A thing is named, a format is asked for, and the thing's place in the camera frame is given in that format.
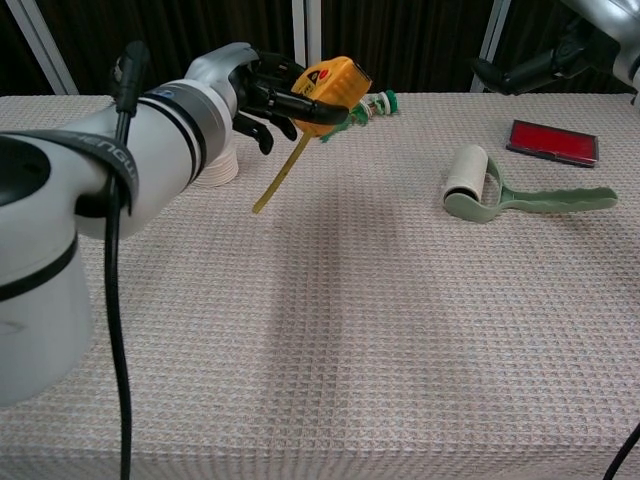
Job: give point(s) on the red ink pad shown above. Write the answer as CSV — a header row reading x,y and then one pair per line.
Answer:
x,y
552,142

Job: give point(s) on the beige woven tablecloth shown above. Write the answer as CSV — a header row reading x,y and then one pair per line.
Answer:
x,y
350,325

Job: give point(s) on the white frame post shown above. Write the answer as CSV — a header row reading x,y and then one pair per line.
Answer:
x,y
307,30
500,35
42,45

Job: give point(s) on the green lint roller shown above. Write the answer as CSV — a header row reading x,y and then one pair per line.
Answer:
x,y
467,180

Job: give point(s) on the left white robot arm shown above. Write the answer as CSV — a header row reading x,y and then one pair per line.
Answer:
x,y
100,200

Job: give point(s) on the yellow tape measure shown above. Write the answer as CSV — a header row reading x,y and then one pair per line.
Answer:
x,y
330,85

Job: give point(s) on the green yellow feather shuttlecock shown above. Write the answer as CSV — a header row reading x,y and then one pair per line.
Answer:
x,y
375,105

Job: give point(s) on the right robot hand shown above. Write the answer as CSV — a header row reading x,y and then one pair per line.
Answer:
x,y
565,55

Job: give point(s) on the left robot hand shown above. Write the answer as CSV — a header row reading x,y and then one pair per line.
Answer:
x,y
250,95

